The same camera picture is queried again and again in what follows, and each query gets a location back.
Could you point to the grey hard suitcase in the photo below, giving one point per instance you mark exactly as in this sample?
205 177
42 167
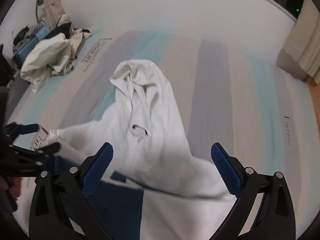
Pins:
17 88

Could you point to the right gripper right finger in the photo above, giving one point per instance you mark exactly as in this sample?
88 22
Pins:
275 218

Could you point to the blue and white hooded jacket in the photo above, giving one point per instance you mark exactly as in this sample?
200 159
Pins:
154 188

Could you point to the blue desk lamp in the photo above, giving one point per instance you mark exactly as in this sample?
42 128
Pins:
38 3

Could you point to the wooden headboard panel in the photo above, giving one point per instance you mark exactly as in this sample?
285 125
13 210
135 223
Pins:
314 92

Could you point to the striped bed mattress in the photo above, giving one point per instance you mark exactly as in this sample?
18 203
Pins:
259 113

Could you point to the black backpack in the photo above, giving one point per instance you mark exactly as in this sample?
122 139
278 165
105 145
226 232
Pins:
6 72

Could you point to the person's left hand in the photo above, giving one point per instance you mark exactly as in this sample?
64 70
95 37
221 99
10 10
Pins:
12 184

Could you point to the beige curtain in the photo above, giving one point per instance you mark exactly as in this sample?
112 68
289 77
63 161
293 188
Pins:
55 14
300 53

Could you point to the beige right curtain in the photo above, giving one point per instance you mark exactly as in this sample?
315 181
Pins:
300 53

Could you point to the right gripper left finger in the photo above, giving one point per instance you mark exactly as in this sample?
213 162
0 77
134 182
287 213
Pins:
59 209

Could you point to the cream crumpled garment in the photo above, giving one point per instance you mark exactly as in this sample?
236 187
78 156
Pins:
52 57

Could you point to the beige left curtain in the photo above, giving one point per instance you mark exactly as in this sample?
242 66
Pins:
55 14

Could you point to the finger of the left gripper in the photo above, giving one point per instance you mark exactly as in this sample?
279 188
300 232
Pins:
14 129
38 154

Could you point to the clutter on teal suitcase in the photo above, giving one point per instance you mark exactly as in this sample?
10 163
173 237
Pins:
27 32

